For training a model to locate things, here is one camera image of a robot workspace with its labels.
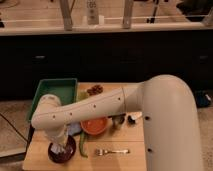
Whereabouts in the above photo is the clear white gripper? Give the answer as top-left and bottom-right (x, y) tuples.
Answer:
(49, 129), (68, 154)

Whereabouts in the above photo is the blue towel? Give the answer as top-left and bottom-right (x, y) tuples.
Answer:
(68, 122), (82, 136)

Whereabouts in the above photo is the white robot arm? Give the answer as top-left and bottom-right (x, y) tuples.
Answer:
(31, 75), (204, 171)

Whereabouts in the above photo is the purple bowl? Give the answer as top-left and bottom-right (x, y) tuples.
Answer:
(48, 136), (76, 163)

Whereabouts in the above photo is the orange bowl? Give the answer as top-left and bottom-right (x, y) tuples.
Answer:
(81, 117), (108, 135)

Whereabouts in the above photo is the green chili pepper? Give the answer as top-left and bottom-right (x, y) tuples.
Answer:
(79, 131), (88, 158)

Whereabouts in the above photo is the silver fork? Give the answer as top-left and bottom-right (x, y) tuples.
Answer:
(95, 149), (130, 156)

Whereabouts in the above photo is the green plastic tray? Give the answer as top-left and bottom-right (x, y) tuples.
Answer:
(27, 78), (78, 121)

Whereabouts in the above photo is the brown grape cluster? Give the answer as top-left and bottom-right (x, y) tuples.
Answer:
(87, 85), (103, 96)

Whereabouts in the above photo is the small metal cup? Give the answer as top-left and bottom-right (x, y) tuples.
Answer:
(112, 115), (125, 129)

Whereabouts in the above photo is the black white small object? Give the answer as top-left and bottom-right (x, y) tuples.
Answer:
(128, 113), (142, 124)

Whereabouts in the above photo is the dark blue floor device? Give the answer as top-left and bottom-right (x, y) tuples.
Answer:
(196, 92), (211, 108)

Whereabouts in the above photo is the left wooden post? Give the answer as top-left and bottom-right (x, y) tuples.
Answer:
(60, 0), (72, 31)

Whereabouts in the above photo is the wooden post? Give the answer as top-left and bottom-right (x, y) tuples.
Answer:
(60, 0), (72, 31)
(122, 0), (134, 29)

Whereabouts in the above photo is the right wooden post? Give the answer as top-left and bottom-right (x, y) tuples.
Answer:
(122, 0), (134, 29)

